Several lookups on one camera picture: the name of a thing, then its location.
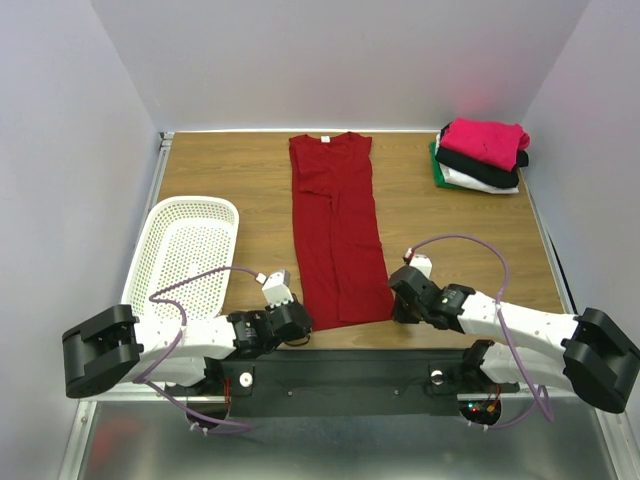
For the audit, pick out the green folded t shirt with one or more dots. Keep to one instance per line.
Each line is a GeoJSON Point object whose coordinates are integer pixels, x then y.
{"type": "Point", "coordinates": [438, 176]}

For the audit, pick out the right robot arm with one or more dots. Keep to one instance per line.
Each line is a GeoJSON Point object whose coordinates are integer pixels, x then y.
{"type": "Point", "coordinates": [588, 354]}

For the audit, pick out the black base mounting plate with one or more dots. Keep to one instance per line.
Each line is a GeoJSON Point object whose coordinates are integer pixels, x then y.
{"type": "Point", "coordinates": [304, 382]}

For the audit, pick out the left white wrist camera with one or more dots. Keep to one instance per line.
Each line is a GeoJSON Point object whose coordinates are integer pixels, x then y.
{"type": "Point", "coordinates": [275, 288]}

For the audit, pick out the pink folded t shirt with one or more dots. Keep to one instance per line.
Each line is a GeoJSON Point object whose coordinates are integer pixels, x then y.
{"type": "Point", "coordinates": [492, 143]}

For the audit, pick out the black folded t shirt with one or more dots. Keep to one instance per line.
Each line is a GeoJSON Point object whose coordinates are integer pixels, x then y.
{"type": "Point", "coordinates": [488, 174]}

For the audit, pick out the white folded t shirt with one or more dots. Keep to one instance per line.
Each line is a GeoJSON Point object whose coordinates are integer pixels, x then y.
{"type": "Point", "coordinates": [465, 181]}

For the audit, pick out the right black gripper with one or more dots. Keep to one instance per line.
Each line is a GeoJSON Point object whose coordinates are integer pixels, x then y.
{"type": "Point", "coordinates": [403, 292]}

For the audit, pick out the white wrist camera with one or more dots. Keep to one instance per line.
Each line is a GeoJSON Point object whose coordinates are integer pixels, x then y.
{"type": "Point", "coordinates": [418, 261]}
{"type": "Point", "coordinates": [275, 288]}

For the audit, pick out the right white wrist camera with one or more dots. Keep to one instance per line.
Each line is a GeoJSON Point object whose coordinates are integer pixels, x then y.
{"type": "Point", "coordinates": [418, 261]}

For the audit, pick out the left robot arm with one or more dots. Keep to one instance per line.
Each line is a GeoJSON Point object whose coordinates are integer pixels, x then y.
{"type": "Point", "coordinates": [116, 346]}

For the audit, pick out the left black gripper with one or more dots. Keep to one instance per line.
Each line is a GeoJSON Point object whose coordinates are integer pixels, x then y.
{"type": "Point", "coordinates": [301, 334]}

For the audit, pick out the dark red t shirt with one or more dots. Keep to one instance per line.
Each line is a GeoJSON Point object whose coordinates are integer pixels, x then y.
{"type": "Point", "coordinates": [336, 238]}

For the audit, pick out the white perforated plastic basket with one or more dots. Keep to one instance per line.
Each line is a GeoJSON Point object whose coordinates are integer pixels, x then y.
{"type": "Point", "coordinates": [183, 236]}

